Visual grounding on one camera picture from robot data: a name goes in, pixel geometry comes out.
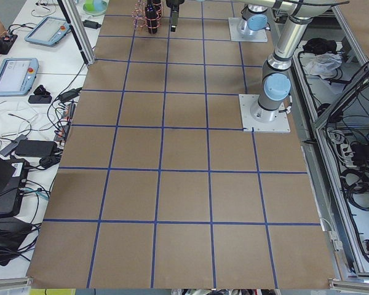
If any dark wine bottle in basket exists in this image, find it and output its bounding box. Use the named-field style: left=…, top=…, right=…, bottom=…
left=145, top=0, right=159, bottom=34

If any copper wire wine basket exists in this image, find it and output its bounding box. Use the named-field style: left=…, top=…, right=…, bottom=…
left=132, top=0, right=164, bottom=34

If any blue teach pendant far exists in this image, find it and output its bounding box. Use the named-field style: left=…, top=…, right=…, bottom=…
left=25, top=17, right=70, bottom=47

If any blue teach pendant near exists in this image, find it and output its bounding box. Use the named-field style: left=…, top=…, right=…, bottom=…
left=0, top=58, right=39, bottom=96

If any aluminium frame post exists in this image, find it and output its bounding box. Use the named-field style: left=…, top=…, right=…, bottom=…
left=58, top=0, right=95, bottom=66

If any blue teach pendant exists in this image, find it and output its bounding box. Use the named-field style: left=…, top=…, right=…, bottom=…
left=25, top=17, right=70, bottom=47
left=0, top=58, right=39, bottom=96

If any aluminium cable rack frame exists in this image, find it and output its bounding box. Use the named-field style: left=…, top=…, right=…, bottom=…
left=293, top=1, right=369, bottom=278

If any green bowl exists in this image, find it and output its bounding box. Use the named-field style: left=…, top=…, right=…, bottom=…
left=82, top=0, right=108, bottom=16

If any small black device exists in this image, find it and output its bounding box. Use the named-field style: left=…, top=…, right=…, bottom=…
left=28, top=84, right=52, bottom=104

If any black power adapter brick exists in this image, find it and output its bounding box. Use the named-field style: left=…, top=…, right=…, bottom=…
left=15, top=140, right=57, bottom=157

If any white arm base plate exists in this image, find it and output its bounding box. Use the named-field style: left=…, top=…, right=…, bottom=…
left=228, top=15, right=268, bottom=42
left=239, top=94, right=290, bottom=133

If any black laptop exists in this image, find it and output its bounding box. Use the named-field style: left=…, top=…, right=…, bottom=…
left=0, top=158, right=29, bottom=218

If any dark glass wine bottle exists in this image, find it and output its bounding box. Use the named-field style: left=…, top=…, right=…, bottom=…
left=152, top=0, right=164, bottom=21

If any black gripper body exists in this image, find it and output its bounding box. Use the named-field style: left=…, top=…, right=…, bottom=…
left=166, top=0, right=183, bottom=7

